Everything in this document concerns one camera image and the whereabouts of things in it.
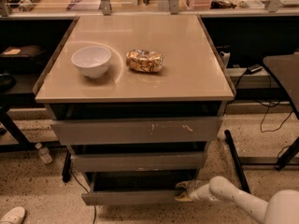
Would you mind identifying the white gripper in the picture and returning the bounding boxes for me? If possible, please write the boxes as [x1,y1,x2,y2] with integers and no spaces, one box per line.
[175,180,214,203]

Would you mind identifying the grey bottom drawer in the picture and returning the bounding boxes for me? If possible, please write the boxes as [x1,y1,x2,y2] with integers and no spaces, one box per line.
[81,169,196,205]

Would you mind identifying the grey drawer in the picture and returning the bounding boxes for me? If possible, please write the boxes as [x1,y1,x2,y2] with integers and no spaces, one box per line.
[71,152,207,172]
[50,117,222,146]
[81,169,196,205]

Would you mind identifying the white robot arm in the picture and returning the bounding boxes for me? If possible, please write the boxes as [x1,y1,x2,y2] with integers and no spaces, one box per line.
[175,176,299,224]

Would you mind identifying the grey middle drawer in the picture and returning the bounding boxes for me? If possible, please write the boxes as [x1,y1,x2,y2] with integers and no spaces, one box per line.
[71,152,207,172]

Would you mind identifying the grey top drawer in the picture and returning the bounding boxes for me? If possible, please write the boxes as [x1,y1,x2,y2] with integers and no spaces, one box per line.
[50,117,222,146]

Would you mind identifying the grey drawer cabinet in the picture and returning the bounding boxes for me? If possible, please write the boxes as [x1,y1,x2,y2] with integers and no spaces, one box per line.
[36,15,235,203]

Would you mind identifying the black table leg bar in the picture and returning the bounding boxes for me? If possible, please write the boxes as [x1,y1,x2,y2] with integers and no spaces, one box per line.
[224,130,250,193]

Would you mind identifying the crushed gold can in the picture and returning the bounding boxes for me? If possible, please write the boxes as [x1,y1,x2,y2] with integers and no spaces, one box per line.
[126,49,163,73]

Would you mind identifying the black phone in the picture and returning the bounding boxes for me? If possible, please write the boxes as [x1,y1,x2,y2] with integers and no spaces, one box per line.
[246,64,262,75]

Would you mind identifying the plastic water bottle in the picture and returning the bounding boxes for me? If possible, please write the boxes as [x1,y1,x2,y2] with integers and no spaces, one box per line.
[36,143,53,164]

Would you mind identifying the dark side table top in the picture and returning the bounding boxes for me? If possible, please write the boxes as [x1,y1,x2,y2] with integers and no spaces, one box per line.
[263,52,299,119]

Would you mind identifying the white bowl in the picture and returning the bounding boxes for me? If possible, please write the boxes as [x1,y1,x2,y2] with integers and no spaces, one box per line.
[71,46,111,78]

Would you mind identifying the black left desk leg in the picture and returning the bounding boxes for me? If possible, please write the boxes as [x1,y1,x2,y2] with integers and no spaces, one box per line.
[0,106,32,150]

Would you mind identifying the white shoe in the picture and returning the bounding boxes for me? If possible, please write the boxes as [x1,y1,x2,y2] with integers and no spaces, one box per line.
[0,206,26,224]

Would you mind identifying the black floor cable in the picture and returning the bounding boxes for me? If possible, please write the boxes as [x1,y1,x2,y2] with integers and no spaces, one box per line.
[70,168,98,224]

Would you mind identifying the black thin cable right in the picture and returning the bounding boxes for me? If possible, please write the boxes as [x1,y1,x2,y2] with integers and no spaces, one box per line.
[253,75,294,133]

